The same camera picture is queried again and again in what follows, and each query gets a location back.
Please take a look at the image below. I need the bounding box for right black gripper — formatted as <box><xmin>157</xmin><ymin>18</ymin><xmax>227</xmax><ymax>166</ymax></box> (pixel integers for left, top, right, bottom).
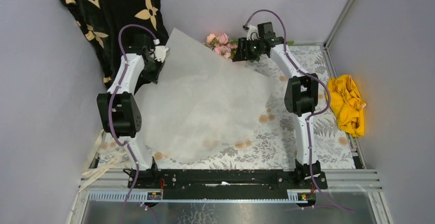
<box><xmin>232</xmin><ymin>37</ymin><xmax>264</xmax><ymax>63</ymax></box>

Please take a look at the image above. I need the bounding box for pink fake flower bouquet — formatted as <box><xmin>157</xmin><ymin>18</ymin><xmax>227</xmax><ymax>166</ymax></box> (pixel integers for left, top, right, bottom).
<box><xmin>204</xmin><ymin>33</ymin><xmax>294</xmax><ymax>62</ymax></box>

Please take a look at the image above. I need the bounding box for white translucent wrapping paper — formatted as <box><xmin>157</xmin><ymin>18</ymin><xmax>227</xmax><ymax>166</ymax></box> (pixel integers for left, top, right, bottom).
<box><xmin>134</xmin><ymin>29</ymin><xmax>274</xmax><ymax>162</ymax></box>

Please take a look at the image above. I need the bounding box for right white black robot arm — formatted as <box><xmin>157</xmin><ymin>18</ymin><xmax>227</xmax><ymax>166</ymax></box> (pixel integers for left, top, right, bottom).
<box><xmin>233</xmin><ymin>22</ymin><xmax>322</xmax><ymax>189</ymax></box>

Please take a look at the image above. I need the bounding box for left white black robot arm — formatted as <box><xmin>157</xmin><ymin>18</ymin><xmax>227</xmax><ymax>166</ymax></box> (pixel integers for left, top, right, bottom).
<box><xmin>96</xmin><ymin>35</ymin><xmax>169</xmax><ymax>189</ymax></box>

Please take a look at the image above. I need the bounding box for black blanket with cream flowers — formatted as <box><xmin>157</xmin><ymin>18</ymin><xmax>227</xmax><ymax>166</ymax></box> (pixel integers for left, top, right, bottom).
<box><xmin>60</xmin><ymin>0</ymin><xmax>169</xmax><ymax>88</ymax></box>

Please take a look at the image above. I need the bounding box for yellow cloth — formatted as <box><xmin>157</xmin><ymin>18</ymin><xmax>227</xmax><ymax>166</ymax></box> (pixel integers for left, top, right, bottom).
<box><xmin>327</xmin><ymin>75</ymin><xmax>366</xmax><ymax>137</ymax></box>

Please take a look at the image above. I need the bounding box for floral patterned table mat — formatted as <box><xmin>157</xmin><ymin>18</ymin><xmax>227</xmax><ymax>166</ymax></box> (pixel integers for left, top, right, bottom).
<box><xmin>96</xmin><ymin>45</ymin><xmax>356</xmax><ymax>170</ymax></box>

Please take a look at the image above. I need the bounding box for cream printed ribbon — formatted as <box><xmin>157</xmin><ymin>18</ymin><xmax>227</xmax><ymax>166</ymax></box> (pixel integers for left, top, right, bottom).
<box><xmin>78</xmin><ymin>130</ymin><xmax>132</xmax><ymax>192</ymax></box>

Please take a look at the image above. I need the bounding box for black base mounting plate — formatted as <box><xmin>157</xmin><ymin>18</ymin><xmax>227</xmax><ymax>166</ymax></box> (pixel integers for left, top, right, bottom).
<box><xmin>123</xmin><ymin>169</ymin><xmax>328</xmax><ymax>200</ymax></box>

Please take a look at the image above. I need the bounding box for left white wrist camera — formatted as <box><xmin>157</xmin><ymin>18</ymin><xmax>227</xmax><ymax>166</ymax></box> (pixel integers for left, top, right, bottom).
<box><xmin>152</xmin><ymin>39</ymin><xmax>169</xmax><ymax>63</ymax></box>

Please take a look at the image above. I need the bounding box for aluminium frame rail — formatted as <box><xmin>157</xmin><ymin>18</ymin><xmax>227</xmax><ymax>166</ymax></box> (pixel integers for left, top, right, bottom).
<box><xmin>67</xmin><ymin>169</ymin><xmax>391</xmax><ymax>223</ymax></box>

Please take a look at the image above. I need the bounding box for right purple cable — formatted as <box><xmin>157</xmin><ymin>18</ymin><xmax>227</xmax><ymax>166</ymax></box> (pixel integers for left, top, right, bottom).
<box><xmin>243</xmin><ymin>9</ymin><xmax>354</xmax><ymax>214</ymax></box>

